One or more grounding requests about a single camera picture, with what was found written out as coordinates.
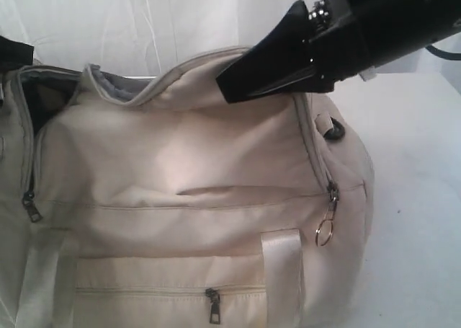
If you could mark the cream fabric duffel bag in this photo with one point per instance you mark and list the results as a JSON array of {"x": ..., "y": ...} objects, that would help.
[{"x": 155, "y": 203}]

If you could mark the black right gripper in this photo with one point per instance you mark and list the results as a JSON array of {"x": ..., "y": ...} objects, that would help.
[{"x": 343, "y": 38}]

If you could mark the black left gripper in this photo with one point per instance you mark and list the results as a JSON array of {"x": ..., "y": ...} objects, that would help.
[{"x": 14, "y": 54}]

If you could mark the white backdrop curtain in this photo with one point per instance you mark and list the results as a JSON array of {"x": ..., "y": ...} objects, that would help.
[{"x": 136, "y": 37}]

